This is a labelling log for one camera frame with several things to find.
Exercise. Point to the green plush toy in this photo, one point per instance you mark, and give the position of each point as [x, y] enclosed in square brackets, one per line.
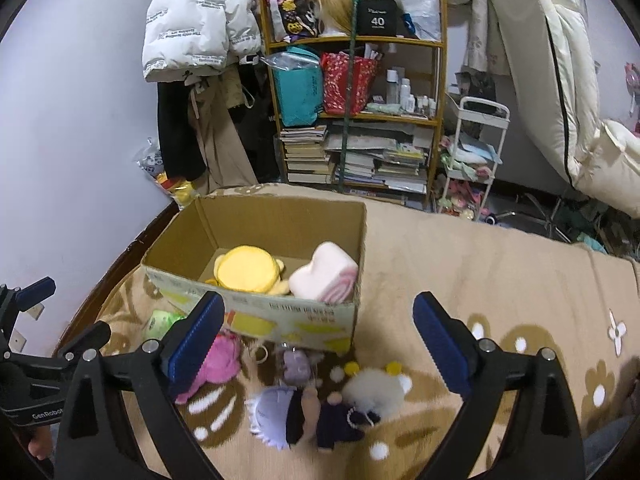
[160, 322]

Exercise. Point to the black pink printed bag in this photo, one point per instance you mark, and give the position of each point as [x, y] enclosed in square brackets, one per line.
[290, 10]

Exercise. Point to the white puffer jacket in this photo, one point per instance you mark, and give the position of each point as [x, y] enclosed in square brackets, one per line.
[195, 25]

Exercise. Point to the small pink fan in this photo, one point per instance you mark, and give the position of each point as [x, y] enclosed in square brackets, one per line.
[632, 77]

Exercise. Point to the black box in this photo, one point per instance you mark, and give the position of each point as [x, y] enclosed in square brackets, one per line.
[377, 17]

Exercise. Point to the beige patterned blanket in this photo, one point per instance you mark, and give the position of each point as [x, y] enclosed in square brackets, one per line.
[475, 270]

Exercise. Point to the pile of magazines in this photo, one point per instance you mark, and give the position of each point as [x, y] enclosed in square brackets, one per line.
[385, 155]

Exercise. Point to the beige hanging trousers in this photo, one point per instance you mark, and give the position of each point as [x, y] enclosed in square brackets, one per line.
[225, 150]

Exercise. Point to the blond wig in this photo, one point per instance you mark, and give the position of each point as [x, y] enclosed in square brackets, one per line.
[335, 5]

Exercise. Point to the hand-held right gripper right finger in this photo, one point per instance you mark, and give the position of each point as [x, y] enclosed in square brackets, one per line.
[440, 347]

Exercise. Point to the stack of old books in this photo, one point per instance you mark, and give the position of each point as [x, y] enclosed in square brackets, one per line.
[305, 155]

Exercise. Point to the cardboard box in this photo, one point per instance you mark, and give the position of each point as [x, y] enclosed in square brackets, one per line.
[300, 317]

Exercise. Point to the yellow round plush toy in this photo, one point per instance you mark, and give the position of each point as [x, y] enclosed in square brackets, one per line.
[245, 267]

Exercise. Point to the white wall outlet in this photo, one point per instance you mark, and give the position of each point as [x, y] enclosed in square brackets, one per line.
[36, 311]
[19, 342]

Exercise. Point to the white trolley cart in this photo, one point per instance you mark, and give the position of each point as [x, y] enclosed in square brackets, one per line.
[480, 160]

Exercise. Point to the green pole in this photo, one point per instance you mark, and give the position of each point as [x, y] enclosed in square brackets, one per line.
[348, 110]

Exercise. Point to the wooden shelf rack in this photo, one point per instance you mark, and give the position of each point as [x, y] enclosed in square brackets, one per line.
[415, 42]

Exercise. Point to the white-haired plush doll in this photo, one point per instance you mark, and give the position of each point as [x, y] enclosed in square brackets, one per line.
[272, 412]

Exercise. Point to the clear plastic bag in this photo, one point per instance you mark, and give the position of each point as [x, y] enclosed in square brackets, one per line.
[290, 60]

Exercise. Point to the red gift bag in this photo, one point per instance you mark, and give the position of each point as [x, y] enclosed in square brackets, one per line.
[347, 85]

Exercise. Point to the white folded mattress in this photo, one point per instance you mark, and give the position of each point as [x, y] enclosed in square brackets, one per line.
[550, 60]

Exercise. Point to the pink and white plush toy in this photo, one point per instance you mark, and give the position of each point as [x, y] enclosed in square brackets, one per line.
[325, 275]

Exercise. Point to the black hanging garment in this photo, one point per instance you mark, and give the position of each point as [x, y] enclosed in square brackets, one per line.
[175, 130]

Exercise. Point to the row of white cosmetic bottles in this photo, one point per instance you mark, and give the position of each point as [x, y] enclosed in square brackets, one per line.
[405, 95]

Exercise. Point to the person's jeans leg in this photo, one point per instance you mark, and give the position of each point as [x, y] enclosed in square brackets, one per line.
[600, 445]

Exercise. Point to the grey-haired navy plush doll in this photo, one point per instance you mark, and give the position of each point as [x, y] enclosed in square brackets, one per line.
[370, 387]

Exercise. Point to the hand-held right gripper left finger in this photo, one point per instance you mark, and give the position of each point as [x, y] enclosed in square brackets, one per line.
[195, 347]

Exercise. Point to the person's left hand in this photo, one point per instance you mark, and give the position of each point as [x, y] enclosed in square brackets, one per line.
[39, 447]

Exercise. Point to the plastic bag with yellow toys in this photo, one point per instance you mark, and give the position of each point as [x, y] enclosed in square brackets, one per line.
[165, 180]

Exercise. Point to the teal paper bag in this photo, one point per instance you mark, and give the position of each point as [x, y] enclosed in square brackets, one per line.
[300, 95]

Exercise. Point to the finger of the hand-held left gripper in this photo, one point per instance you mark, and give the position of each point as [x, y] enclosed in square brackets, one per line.
[36, 291]
[87, 337]

